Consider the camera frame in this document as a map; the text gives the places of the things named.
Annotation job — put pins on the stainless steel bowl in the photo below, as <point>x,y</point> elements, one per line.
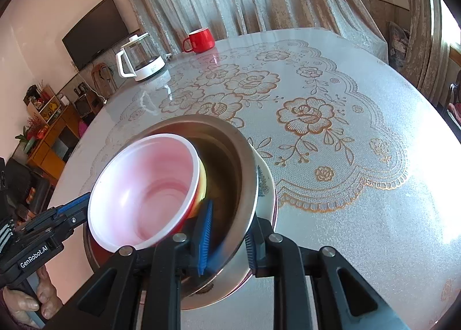
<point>227,171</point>

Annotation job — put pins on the red plastic bowl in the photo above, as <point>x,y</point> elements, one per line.
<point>144,186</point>

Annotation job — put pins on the yellow plastic bowl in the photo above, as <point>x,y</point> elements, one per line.
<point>201,189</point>

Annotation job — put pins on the white plate with purple rim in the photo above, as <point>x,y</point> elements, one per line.
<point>275,214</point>

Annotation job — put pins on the small old television set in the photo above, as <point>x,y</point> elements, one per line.
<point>83,105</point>

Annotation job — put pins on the wooden chair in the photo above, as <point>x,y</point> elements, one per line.
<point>102,79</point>

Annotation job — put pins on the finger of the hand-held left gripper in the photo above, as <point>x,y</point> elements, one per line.
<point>61,231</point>
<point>74,204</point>

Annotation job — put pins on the black flat television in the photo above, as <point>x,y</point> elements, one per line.
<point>93,32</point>

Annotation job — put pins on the green potted plant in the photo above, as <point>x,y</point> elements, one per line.
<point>26,139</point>

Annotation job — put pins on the black armchair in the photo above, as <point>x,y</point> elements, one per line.
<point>28,182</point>

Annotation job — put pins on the pink bag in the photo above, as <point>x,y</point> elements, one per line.
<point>83,128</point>

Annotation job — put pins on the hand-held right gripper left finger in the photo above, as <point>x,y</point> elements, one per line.
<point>204,240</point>

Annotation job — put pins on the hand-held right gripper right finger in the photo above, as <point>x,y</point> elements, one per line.
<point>253,254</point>

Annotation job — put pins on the white glass electric kettle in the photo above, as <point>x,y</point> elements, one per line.
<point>142,58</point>

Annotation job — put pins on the red mug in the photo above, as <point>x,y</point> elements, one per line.
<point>201,40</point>

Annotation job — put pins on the person's left hand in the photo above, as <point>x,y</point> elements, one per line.
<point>48,297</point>

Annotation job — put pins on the wooden cabinet with clutter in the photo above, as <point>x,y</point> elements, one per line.
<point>50,142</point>

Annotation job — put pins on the grey side curtain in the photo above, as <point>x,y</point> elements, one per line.
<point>425,34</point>

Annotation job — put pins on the small wooden shelf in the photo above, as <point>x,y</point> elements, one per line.
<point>45,105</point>

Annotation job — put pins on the patterned cushion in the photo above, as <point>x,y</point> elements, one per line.
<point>399,45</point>

